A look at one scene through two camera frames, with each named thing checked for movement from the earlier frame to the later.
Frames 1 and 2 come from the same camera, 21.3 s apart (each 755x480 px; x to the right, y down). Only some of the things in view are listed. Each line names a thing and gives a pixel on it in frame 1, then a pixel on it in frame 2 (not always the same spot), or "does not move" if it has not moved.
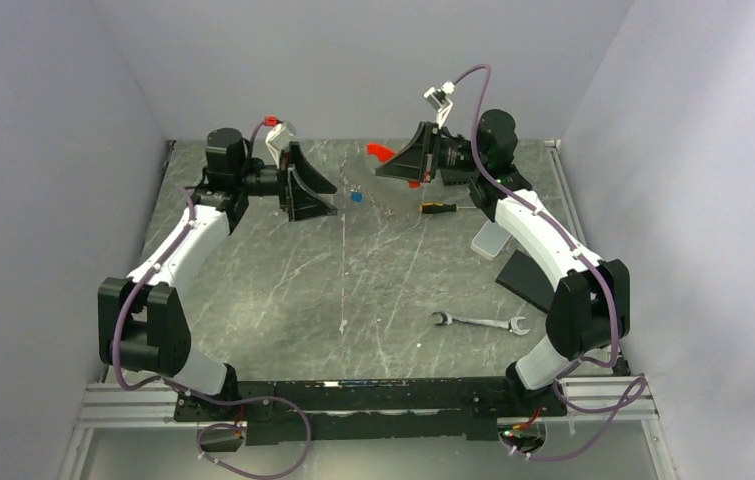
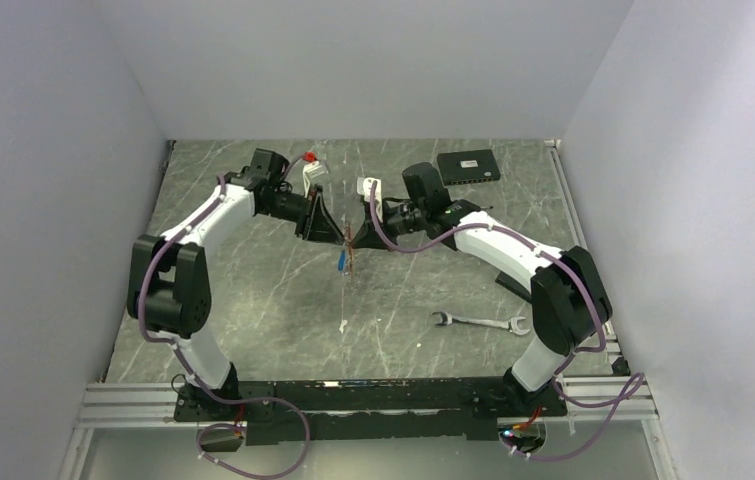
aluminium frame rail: x=608 y=399 does not move
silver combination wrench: x=512 y=326 does not move
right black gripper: x=409 y=163 to x=368 y=237
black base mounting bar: x=276 y=411 does not move
